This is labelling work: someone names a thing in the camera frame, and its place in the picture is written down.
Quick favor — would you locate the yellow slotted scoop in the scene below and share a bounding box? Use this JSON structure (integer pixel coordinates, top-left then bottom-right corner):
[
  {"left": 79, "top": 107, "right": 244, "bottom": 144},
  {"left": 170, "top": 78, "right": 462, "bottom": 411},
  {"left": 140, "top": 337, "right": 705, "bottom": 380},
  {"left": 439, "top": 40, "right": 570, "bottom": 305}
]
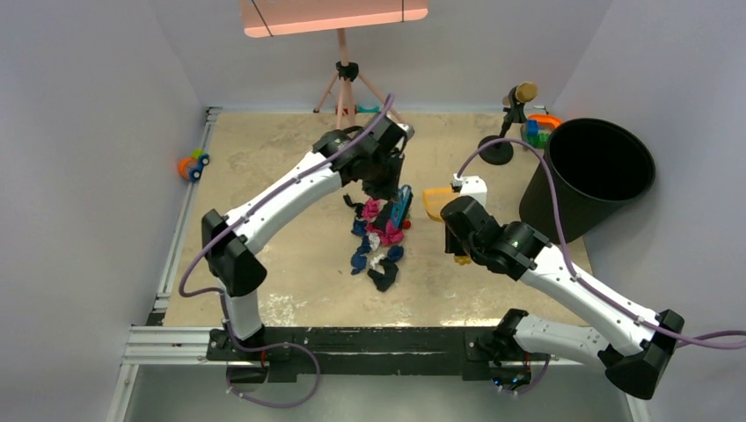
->
[{"left": 422, "top": 186, "right": 472, "bottom": 266}]

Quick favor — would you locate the small blue paper scrap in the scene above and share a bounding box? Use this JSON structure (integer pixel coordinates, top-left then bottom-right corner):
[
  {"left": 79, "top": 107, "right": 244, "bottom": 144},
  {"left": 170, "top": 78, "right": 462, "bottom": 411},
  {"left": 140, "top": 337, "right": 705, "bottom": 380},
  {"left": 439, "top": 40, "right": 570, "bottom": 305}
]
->
[{"left": 386, "top": 244, "right": 404, "bottom": 263}]

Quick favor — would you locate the blue paper scrap middle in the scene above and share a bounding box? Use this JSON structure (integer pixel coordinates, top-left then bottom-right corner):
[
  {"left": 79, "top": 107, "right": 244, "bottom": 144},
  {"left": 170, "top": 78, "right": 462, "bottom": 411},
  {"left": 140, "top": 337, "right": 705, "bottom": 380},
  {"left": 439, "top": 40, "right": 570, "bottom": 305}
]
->
[{"left": 351, "top": 219, "right": 369, "bottom": 236}]

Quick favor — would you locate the pink tripod stand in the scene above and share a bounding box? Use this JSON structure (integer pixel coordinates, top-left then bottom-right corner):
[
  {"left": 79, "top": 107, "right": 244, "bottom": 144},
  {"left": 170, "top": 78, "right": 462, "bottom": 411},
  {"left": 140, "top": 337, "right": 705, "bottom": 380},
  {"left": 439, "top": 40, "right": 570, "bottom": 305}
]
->
[{"left": 311, "top": 28, "right": 414, "bottom": 131}]

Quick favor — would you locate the colourful block toy orange arch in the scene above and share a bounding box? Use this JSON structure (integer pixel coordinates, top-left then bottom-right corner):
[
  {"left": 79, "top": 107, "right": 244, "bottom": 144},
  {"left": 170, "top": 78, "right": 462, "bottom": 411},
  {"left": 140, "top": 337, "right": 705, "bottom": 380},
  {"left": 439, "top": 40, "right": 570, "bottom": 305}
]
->
[{"left": 520, "top": 114, "right": 563, "bottom": 149}]

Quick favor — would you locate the pink light panel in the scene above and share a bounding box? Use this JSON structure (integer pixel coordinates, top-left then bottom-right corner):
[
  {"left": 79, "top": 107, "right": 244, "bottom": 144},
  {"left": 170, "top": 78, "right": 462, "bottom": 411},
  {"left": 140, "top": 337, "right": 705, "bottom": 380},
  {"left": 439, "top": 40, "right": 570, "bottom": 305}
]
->
[{"left": 238, "top": 0, "right": 429, "bottom": 38}]

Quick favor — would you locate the black trash bin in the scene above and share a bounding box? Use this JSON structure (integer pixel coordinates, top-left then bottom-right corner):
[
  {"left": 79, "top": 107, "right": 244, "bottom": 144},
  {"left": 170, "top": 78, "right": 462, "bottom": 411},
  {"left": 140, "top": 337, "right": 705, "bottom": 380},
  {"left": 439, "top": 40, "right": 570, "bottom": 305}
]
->
[{"left": 543, "top": 118, "right": 656, "bottom": 243}]

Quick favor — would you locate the white paper scrap far left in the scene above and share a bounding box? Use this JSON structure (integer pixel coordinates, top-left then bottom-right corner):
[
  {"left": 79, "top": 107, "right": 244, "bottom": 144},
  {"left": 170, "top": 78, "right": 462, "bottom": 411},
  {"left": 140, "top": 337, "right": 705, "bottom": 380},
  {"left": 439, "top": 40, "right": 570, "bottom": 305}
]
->
[{"left": 369, "top": 254, "right": 386, "bottom": 268}]

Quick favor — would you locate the red teal toy behind tripod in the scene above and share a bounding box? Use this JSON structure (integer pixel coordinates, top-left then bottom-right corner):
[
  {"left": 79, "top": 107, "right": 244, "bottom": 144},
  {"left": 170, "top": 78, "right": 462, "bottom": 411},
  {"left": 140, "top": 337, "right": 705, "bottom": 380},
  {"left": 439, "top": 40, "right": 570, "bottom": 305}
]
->
[{"left": 342, "top": 105, "right": 381, "bottom": 116}]

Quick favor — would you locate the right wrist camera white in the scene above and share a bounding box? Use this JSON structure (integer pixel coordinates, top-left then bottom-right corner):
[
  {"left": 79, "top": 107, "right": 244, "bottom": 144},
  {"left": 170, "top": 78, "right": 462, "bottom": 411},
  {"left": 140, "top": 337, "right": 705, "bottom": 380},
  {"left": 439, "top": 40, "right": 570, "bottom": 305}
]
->
[{"left": 451, "top": 173, "right": 488, "bottom": 207}]

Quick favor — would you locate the white twisted paper scrap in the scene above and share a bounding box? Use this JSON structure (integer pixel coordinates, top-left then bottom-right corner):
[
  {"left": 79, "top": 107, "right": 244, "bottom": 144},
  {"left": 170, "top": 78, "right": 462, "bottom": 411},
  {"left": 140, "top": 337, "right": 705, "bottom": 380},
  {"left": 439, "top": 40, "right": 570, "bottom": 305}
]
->
[{"left": 367, "top": 232, "right": 381, "bottom": 251}]

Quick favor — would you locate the orange green toy car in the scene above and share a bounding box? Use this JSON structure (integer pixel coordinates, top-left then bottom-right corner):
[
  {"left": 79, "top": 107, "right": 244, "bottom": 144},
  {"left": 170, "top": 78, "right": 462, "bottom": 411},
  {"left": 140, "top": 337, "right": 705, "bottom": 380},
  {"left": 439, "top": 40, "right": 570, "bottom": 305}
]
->
[{"left": 177, "top": 149, "right": 210, "bottom": 183}]

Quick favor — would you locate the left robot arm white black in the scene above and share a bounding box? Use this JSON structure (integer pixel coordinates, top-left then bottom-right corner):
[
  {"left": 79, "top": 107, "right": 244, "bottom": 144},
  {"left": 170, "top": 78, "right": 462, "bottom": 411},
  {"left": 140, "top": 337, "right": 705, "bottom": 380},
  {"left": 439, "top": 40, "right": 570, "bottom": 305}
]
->
[{"left": 201, "top": 113, "right": 414, "bottom": 360}]

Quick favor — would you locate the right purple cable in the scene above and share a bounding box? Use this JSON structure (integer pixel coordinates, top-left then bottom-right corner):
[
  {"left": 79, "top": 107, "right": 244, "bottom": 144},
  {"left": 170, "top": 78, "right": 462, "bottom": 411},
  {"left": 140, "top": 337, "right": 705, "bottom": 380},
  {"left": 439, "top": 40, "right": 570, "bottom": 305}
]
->
[{"left": 455, "top": 137, "right": 746, "bottom": 397}]

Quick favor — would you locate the blue paper scrap under gripper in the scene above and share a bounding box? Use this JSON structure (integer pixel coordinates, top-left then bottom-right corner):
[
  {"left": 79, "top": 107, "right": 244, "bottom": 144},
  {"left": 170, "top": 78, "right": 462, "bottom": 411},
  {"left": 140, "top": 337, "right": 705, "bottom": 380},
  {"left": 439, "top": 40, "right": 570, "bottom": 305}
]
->
[{"left": 350, "top": 236, "right": 372, "bottom": 275}]

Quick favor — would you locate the black microphone stand gold head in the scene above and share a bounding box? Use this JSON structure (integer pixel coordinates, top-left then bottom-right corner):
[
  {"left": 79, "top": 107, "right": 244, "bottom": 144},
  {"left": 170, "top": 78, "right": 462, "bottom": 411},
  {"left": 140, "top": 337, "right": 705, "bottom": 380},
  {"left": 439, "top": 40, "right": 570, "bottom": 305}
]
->
[{"left": 477, "top": 81, "right": 539, "bottom": 166}]

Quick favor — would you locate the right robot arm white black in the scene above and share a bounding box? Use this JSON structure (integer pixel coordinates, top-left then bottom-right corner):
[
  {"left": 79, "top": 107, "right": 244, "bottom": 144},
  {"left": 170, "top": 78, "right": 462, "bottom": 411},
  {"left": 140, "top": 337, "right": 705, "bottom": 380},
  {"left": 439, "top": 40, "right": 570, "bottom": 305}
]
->
[{"left": 440, "top": 196, "right": 684, "bottom": 400}]

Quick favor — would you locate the black paper scrap centre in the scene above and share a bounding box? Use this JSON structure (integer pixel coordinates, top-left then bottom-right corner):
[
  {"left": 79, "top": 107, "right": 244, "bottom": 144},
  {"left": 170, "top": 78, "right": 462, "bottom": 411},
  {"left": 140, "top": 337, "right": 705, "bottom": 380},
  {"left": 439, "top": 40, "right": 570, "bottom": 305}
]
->
[{"left": 343, "top": 193, "right": 365, "bottom": 219}]

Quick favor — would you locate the pink paper scrap by tripod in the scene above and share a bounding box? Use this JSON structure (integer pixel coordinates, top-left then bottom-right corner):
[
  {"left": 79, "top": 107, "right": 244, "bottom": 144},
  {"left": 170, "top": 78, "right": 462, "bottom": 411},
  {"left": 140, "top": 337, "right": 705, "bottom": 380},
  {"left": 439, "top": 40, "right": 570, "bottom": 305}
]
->
[{"left": 361, "top": 199, "right": 381, "bottom": 222}]

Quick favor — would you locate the blue hand brush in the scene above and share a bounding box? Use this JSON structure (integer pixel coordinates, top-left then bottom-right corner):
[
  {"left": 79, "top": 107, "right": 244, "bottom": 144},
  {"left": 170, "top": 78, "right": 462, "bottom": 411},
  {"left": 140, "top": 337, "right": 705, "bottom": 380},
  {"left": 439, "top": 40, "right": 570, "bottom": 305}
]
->
[{"left": 390, "top": 185, "right": 413, "bottom": 229}]

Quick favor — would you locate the flat black paper sheet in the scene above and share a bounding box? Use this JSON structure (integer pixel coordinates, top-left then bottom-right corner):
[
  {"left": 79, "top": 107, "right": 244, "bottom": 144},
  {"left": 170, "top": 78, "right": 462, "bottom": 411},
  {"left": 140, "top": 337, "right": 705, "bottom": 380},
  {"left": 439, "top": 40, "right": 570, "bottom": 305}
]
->
[{"left": 372, "top": 201, "right": 397, "bottom": 232}]

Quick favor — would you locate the pink paper scrap centre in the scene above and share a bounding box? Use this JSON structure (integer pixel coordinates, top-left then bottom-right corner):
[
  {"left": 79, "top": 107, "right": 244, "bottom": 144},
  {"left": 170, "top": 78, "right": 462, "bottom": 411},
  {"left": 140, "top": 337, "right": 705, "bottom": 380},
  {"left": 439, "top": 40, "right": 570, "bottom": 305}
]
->
[{"left": 370, "top": 224, "right": 405, "bottom": 246}]

